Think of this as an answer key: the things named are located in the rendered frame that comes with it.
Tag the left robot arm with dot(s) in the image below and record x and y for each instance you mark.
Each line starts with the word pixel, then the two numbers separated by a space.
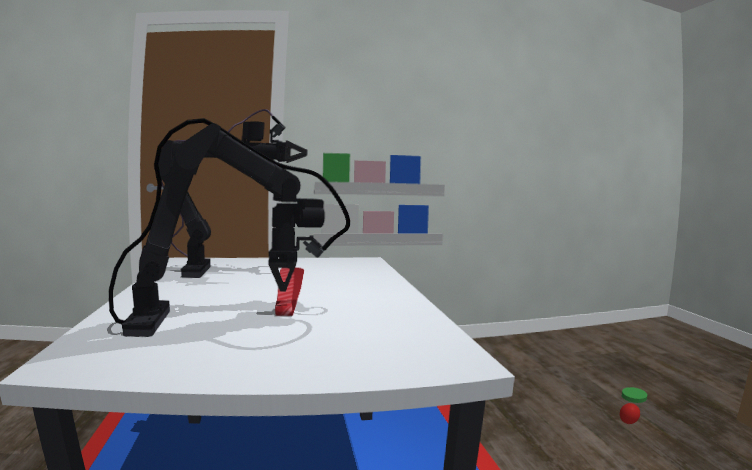
pixel 198 228

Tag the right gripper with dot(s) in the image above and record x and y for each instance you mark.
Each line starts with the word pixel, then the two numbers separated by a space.
pixel 283 242

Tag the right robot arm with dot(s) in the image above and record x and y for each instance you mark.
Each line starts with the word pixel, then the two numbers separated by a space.
pixel 154 257

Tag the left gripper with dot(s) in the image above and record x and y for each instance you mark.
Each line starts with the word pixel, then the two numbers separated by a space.
pixel 282 153

